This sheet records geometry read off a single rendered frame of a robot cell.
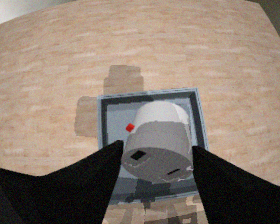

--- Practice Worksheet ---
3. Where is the grey cylinder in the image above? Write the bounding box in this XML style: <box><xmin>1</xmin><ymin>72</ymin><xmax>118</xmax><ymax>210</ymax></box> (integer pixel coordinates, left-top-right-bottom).
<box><xmin>121</xmin><ymin>101</ymin><xmax>193</xmax><ymax>184</ymax></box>

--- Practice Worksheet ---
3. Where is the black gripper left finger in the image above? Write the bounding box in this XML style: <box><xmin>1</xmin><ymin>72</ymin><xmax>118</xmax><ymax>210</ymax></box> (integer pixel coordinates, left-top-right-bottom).
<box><xmin>0</xmin><ymin>140</ymin><xmax>124</xmax><ymax>224</ymax></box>

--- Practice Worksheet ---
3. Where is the grey rectangular tray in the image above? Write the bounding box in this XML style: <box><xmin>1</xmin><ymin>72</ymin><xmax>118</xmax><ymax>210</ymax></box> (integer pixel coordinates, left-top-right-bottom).
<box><xmin>96</xmin><ymin>88</ymin><xmax>211</xmax><ymax>205</ymax></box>

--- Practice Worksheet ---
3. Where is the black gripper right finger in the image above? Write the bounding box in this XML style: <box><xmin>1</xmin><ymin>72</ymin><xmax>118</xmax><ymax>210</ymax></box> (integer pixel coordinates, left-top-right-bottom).
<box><xmin>192</xmin><ymin>145</ymin><xmax>280</xmax><ymax>224</ymax></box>

